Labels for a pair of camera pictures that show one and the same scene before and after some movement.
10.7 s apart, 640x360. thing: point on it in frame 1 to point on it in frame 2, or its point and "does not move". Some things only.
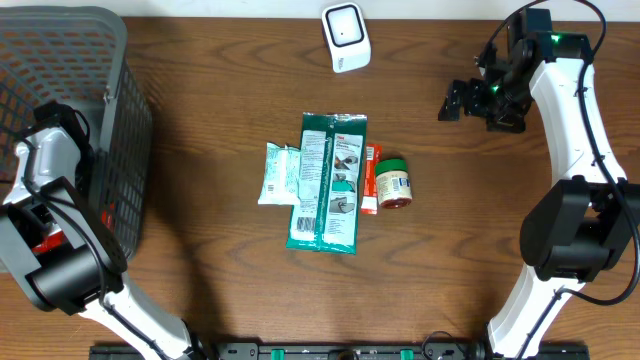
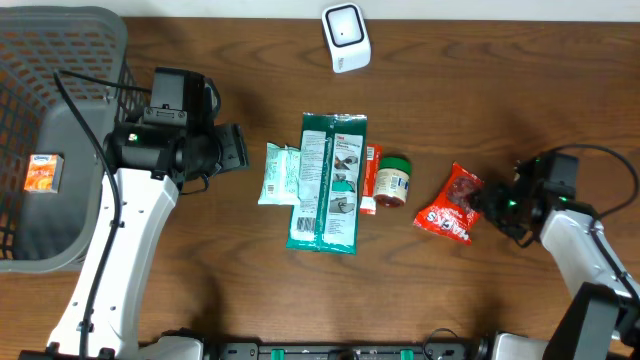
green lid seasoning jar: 393,181 does not move
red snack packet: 53,237 to 455,212
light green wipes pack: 282,175 does not move
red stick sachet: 369,205 does not move
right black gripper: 472,88 to 488,199
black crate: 344,351 does not move
